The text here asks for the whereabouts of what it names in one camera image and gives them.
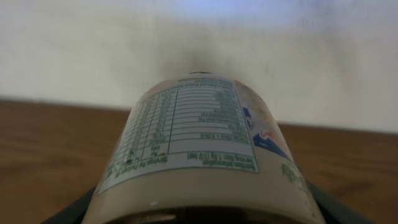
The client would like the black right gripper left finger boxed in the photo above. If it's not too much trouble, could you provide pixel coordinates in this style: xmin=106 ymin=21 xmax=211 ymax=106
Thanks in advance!
xmin=42 ymin=187 xmax=96 ymax=224

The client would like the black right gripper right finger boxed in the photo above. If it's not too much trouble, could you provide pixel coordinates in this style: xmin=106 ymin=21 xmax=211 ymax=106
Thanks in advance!
xmin=308 ymin=182 xmax=374 ymax=224

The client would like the green lid jar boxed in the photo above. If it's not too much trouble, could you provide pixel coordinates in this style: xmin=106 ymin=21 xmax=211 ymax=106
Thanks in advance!
xmin=83 ymin=72 xmax=325 ymax=223

